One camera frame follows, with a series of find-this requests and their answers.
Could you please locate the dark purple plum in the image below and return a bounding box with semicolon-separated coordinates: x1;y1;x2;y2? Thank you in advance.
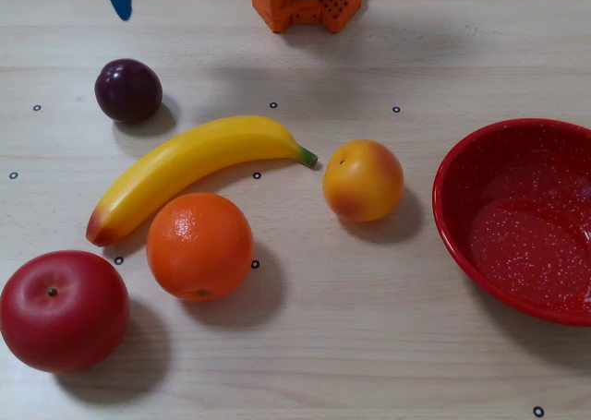
94;58;163;125

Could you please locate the orange robot base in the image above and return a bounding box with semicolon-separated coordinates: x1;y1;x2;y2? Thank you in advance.
251;0;364;34

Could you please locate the yellow plastic banana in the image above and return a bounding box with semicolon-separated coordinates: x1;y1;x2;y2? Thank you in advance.
85;115;319;247

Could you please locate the orange fruit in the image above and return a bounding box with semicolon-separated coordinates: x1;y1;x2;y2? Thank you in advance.
146;192;255;302

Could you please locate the red speckled enamel bowl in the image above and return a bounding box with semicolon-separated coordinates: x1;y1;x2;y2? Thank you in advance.
432;118;591;328

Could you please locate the red apple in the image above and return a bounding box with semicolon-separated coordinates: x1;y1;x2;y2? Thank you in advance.
0;249;131;374

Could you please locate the yellow-orange peach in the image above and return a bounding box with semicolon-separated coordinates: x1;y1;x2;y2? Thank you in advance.
321;138;405;223

